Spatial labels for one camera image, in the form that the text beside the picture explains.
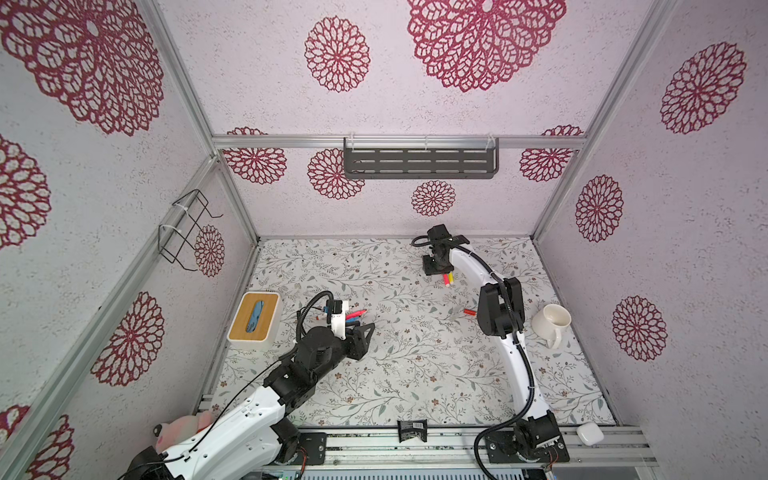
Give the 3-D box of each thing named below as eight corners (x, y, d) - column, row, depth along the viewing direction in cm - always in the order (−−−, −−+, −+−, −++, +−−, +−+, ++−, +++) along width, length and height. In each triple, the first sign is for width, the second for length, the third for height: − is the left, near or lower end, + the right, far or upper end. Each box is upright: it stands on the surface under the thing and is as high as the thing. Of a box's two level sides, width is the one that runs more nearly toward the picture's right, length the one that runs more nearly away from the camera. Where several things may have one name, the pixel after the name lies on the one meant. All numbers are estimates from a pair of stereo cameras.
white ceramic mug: (540, 351, 93) (553, 338, 86) (529, 317, 100) (539, 304, 93) (567, 351, 93) (581, 338, 86) (553, 317, 100) (565, 304, 93)
